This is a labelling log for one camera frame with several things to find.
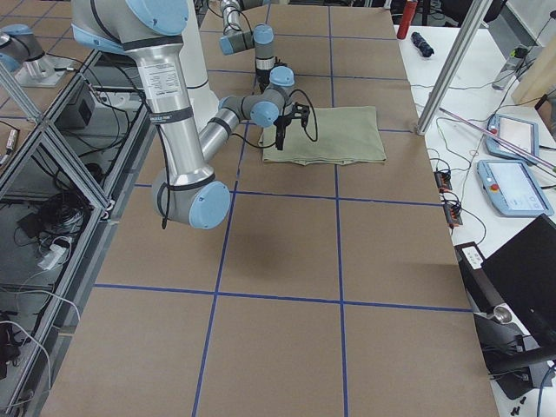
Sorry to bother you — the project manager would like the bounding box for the aluminium frame rail right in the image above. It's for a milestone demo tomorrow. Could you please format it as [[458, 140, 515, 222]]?
[[1, 51, 153, 416]]

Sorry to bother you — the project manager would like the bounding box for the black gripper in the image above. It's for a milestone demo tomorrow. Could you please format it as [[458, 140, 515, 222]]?
[[255, 69, 271, 90], [274, 115, 292, 150]]

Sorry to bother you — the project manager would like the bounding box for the orange terminal block strip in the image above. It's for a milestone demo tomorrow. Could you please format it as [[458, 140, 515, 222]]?
[[434, 170, 463, 229]]

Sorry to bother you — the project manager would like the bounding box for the far blue teach pendant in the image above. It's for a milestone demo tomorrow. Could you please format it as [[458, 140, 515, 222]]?
[[483, 114, 539, 165]]

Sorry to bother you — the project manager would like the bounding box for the near blue teach pendant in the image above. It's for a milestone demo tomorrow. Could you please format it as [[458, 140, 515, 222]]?
[[477, 160, 554, 218]]

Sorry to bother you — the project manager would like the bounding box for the olive green long-sleeve shirt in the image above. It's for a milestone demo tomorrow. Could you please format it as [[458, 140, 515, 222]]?
[[259, 106, 387, 166]]

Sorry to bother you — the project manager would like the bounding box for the red bottle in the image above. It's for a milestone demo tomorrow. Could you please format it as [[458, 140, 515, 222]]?
[[396, 0, 418, 40]]

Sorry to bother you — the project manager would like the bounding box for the aluminium frame post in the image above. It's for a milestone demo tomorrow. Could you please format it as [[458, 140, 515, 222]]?
[[415, 0, 492, 136]]

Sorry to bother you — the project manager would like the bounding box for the black power adapter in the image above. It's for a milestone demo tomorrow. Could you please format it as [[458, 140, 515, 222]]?
[[454, 242, 513, 325]]

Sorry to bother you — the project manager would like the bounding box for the blue teach pendant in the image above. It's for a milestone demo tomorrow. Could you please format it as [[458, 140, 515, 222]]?
[[477, 160, 554, 218], [483, 114, 539, 165]]

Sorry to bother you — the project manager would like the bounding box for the black box under frame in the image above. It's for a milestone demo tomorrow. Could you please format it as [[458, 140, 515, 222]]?
[[55, 87, 95, 130]]

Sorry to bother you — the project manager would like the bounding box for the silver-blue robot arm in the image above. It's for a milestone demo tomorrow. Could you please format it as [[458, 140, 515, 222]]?
[[71, 1, 295, 229], [219, 0, 278, 92]]

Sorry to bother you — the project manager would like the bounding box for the black monitor on stand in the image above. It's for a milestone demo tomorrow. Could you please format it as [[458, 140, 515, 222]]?
[[474, 215, 555, 400]]

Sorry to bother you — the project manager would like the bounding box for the folded dark blue umbrella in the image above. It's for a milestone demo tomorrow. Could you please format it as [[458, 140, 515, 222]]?
[[411, 31, 434, 58]]

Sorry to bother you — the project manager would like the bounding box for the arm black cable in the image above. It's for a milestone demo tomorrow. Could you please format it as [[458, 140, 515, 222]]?
[[221, 3, 253, 40], [229, 89, 318, 151]]

